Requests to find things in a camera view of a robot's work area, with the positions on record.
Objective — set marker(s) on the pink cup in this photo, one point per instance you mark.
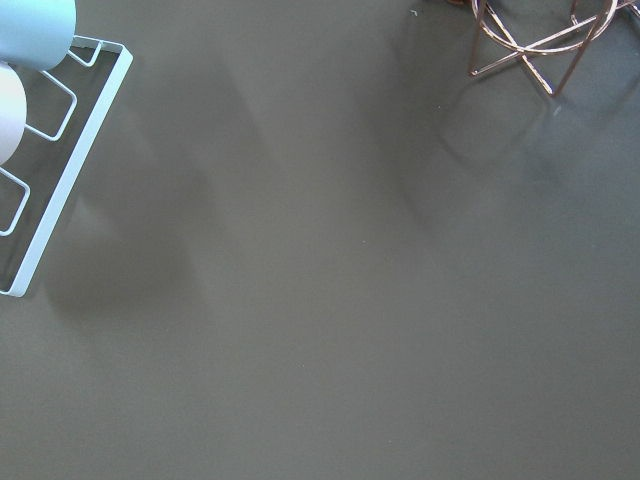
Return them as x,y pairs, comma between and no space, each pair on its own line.
13,111

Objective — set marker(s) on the light blue cup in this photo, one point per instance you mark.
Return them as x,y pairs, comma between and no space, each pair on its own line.
36,34

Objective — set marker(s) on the white wire cup rack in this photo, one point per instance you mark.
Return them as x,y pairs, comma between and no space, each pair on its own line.
66,108

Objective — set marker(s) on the copper wire bottle rack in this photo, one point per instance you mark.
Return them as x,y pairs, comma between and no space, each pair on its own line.
494,46

